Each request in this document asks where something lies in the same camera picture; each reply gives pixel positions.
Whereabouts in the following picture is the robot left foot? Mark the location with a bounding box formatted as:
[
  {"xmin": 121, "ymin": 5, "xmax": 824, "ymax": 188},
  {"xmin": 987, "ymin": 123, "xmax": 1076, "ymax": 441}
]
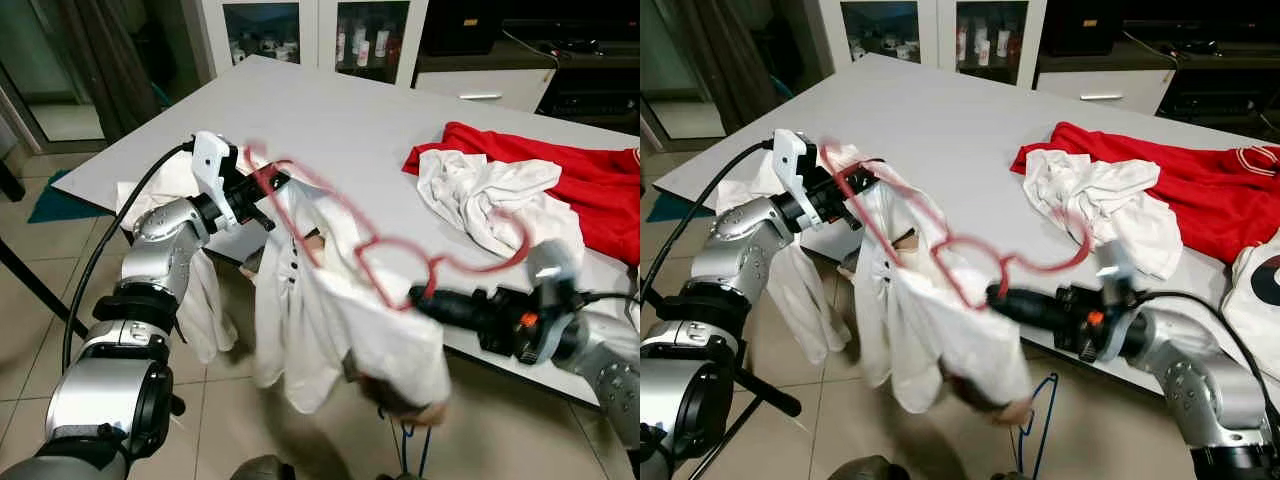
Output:
[
  {"xmin": 230, "ymin": 455, "xmax": 301, "ymax": 480},
  {"xmin": 835, "ymin": 455, "xmax": 911, "ymax": 480}
]

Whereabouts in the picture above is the white glass-door cabinet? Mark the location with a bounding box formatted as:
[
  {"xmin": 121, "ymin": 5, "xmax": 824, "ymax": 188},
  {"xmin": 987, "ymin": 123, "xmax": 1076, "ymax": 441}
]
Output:
[
  {"xmin": 200, "ymin": 0, "xmax": 431, "ymax": 89},
  {"xmin": 820, "ymin": 0, "xmax": 1048, "ymax": 89}
]

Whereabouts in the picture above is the blue wire hanger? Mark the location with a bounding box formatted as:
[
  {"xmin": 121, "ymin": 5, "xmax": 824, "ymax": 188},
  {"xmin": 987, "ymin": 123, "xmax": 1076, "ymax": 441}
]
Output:
[
  {"xmin": 398, "ymin": 415, "xmax": 438, "ymax": 479},
  {"xmin": 1012, "ymin": 372, "xmax": 1061, "ymax": 479}
]

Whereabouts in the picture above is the black tv cabinet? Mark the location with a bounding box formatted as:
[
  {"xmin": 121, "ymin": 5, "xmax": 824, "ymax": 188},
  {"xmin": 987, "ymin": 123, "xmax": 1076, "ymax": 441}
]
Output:
[
  {"xmin": 1125, "ymin": 0, "xmax": 1280, "ymax": 131},
  {"xmin": 500, "ymin": 0, "xmax": 641, "ymax": 126}
]

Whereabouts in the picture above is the glass sliding door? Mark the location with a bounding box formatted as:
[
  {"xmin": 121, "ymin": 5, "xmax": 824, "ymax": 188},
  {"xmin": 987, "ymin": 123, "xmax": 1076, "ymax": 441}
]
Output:
[
  {"xmin": 640, "ymin": 0, "xmax": 731, "ymax": 141},
  {"xmin": 0, "ymin": 0, "xmax": 111, "ymax": 153}
]

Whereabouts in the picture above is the red garment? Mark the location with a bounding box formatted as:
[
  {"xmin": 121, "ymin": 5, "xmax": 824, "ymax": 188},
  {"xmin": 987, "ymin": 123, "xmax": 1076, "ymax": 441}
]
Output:
[
  {"xmin": 403, "ymin": 122, "xmax": 641, "ymax": 266},
  {"xmin": 1010, "ymin": 122, "xmax": 1280, "ymax": 266}
]

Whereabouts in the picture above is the teal floor mat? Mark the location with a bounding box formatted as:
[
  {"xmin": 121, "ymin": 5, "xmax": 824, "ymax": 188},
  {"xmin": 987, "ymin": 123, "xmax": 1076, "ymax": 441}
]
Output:
[
  {"xmin": 28, "ymin": 168, "xmax": 111, "ymax": 223},
  {"xmin": 645, "ymin": 190, "xmax": 691, "ymax": 221}
]

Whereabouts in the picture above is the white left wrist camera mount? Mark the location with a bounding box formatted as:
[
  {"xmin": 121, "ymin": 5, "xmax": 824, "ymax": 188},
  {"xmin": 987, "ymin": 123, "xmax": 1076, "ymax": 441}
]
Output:
[
  {"xmin": 772, "ymin": 128, "xmax": 823, "ymax": 206},
  {"xmin": 190, "ymin": 130, "xmax": 241, "ymax": 206}
]

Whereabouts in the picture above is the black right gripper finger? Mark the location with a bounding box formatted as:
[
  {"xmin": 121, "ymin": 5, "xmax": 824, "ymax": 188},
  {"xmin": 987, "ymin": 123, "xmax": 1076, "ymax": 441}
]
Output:
[
  {"xmin": 408, "ymin": 285, "xmax": 482, "ymax": 308},
  {"xmin": 410, "ymin": 301, "xmax": 482, "ymax": 327},
  {"xmin": 985, "ymin": 282, "xmax": 1062, "ymax": 306},
  {"xmin": 988, "ymin": 299, "xmax": 1062, "ymax": 325}
]

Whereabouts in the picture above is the white garment with print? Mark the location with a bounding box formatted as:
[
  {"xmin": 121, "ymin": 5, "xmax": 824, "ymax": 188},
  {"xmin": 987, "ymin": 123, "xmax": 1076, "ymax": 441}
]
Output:
[{"xmin": 1222, "ymin": 228, "xmax": 1280, "ymax": 381}]

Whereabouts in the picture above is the white shirt with tan cuffs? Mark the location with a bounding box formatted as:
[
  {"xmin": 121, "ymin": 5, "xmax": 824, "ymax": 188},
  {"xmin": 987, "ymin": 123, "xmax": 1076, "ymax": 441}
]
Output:
[
  {"xmin": 240, "ymin": 150, "xmax": 451, "ymax": 426},
  {"xmin": 850, "ymin": 150, "xmax": 1036, "ymax": 426}
]

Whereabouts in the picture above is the black speaker box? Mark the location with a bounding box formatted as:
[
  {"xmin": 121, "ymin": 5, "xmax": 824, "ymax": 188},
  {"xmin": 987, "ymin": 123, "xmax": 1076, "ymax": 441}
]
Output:
[
  {"xmin": 423, "ymin": 0, "xmax": 508, "ymax": 57},
  {"xmin": 1043, "ymin": 0, "xmax": 1128, "ymax": 57}
]

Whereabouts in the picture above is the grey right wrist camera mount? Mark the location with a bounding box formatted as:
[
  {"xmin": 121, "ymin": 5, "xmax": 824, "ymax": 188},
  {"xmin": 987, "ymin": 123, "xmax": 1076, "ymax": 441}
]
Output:
[
  {"xmin": 525, "ymin": 240, "xmax": 581, "ymax": 361},
  {"xmin": 1095, "ymin": 240, "xmax": 1143, "ymax": 361}
]

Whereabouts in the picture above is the white drawer with handle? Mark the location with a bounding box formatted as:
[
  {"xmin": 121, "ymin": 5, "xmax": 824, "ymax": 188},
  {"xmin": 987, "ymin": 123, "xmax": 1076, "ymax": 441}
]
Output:
[
  {"xmin": 1035, "ymin": 70, "xmax": 1181, "ymax": 116},
  {"xmin": 413, "ymin": 68, "xmax": 558, "ymax": 113}
]

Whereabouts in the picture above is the red plastic hanger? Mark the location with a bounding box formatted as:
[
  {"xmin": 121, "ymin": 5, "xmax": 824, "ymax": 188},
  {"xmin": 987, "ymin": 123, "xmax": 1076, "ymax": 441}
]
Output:
[
  {"xmin": 820, "ymin": 138, "xmax": 1096, "ymax": 306},
  {"xmin": 243, "ymin": 140, "xmax": 531, "ymax": 311}
]

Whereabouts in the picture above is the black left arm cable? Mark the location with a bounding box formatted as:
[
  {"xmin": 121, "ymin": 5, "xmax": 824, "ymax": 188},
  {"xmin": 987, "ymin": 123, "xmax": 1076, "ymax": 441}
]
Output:
[
  {"xmin": 640, "ymin": 140, "xmax": 776, "ymax": 301},
  {"xmin": 62, "ymin": 140, "xmax": 196, "ymax": 371}
]

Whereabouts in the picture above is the plain white shirt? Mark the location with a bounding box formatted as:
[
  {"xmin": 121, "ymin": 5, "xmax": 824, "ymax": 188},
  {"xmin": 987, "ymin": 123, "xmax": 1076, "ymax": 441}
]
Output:
[
  {"xmin": 118, "ymin": 150, "xmax": 239, "ymax": 363},
  {"xmin": 745, "ymin": 150, "xmax": 851, "ymax": 366}
]

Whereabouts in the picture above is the dark grey curtain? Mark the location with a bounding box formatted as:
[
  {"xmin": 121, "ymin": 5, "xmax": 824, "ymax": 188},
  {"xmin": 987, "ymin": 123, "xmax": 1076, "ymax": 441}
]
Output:
[
  {"xmin": 55, "ymin": 0, "xmax": 166, "ymax": 141},
  {"xmin": 690, "ymin": 0, "xmax": 791, "ymax": 131}
]

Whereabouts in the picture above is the crumpled white garment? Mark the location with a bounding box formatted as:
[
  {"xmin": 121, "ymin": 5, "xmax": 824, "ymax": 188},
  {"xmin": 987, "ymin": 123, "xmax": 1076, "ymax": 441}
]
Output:
[
  {"xmin": 1022, "ymin": 148, "xmax": 1184, "ymax": 281},
  {"xmin": 418, "ymin": 150, "xmax": 586, "ymax": 269}
]

